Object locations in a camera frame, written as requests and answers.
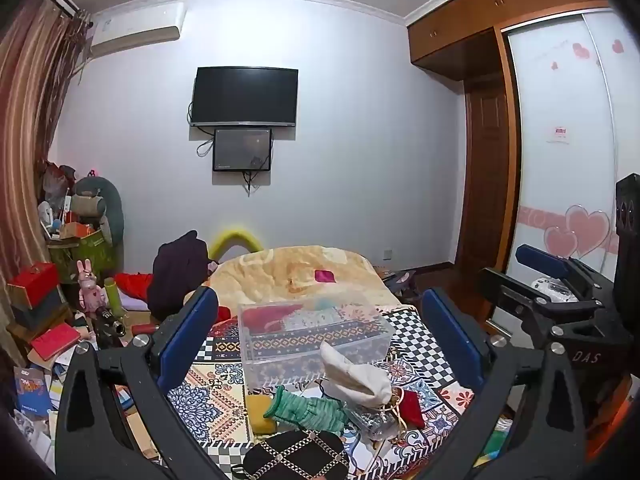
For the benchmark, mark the green bottle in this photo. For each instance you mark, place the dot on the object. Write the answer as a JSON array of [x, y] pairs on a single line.
[[111, 297]]

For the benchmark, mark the striped brown curtain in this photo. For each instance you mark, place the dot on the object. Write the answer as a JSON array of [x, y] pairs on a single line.
[[30, 135]]

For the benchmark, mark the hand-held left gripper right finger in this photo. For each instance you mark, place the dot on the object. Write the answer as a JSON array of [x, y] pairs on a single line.
[[452, 340]]

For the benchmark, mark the blue printed packet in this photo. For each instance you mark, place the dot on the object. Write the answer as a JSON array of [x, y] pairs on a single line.
[[35, 390]]

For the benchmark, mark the red knit cloth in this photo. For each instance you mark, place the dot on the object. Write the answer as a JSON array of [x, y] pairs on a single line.
[[265, 317]]

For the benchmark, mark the pale teal knit cloth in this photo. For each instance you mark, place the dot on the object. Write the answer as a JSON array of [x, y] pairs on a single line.
[[317, 317]]

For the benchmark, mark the red book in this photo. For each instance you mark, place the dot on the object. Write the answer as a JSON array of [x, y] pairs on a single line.
[[55, 341]]

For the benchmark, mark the wall-mounted black television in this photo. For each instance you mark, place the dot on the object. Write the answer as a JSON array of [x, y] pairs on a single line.
[[245, 95]]

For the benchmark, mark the pink cloth piece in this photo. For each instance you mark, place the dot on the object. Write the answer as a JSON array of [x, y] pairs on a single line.
[[325, 276]]

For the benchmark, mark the black backpack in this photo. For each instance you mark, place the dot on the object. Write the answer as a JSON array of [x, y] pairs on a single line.
[[175, 270]]

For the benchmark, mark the yellow foam noodle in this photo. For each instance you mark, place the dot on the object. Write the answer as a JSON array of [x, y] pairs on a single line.
[[232, 235]]

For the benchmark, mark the white heart-print wardrobe door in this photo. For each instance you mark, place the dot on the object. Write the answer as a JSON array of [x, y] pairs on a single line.
[[560, 170]]

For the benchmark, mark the pink rabbit toy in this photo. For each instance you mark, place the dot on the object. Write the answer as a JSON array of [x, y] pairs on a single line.
[[89, 285]]

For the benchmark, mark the beige fleece blanket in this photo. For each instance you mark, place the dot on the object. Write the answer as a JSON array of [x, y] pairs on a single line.
[[280, 275]]

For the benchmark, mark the white air conditioner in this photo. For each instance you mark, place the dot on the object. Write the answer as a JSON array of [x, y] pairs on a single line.
[[135, 27]]

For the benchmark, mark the red wardrobe sticker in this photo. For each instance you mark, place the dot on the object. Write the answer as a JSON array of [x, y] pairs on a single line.
[[559, 135]]

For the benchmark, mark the white cloth bag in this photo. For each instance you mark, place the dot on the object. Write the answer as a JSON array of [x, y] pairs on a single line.
[[360, 380]]

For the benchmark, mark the yellow sponge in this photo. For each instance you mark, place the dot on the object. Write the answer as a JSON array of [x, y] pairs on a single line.
[[257, 412]]

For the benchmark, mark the small black wall monitor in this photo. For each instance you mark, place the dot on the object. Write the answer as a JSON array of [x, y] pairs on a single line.
[[242, 150]]

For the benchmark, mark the black scope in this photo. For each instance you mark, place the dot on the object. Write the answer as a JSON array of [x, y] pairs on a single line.
[[110, 325]]

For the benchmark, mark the wooden overhead cabinet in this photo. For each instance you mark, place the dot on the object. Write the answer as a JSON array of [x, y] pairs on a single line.
[[475, 25]]

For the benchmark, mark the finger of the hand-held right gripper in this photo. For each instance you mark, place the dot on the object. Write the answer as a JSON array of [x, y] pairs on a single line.
[[542, 259], [500, 285]]

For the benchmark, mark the clear plastic storage box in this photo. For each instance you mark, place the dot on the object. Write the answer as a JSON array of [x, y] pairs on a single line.
[[300, 350]]

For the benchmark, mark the brown wooden door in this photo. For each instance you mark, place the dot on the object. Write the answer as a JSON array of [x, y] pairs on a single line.
[[485, 175]]

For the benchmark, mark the grey plush pillow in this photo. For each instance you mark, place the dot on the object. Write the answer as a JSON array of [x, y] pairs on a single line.
[[112, 210]]

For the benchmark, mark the green cardboard box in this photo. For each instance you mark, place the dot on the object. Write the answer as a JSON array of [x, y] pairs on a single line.
[[85, 255]]

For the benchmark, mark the red gift box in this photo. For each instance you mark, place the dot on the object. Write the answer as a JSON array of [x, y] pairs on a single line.
[[32, 282]]

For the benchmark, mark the dark grey box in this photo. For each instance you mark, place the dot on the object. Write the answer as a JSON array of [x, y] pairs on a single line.
[[42, 310]]

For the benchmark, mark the green knit glove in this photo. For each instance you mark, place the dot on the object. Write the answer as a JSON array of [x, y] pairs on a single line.
[[310, 410]]

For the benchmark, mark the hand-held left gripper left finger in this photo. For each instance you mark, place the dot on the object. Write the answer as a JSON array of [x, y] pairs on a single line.
[[187, 340]]

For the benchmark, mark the red cloth pouch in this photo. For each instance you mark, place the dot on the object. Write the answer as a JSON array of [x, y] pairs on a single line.
[[412, 407]]

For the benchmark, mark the red cylinder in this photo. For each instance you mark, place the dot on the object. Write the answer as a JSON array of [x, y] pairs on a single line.
[[145, 329]]

